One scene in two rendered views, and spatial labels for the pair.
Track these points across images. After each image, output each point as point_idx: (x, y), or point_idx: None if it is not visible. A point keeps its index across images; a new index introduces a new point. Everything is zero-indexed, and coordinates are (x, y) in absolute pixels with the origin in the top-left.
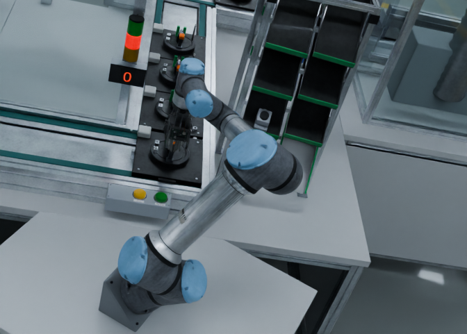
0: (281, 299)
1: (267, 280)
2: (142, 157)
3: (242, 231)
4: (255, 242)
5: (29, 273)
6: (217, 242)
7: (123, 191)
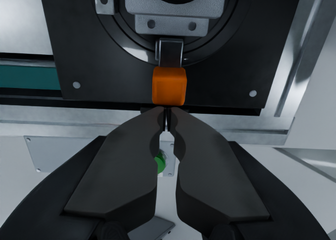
0: (316, 218)
1: (310, 198)
2: (75, 21)
3: (312, 127)
4: (325, 146)
5: None
6: (257, 153)
7: (65, 155)
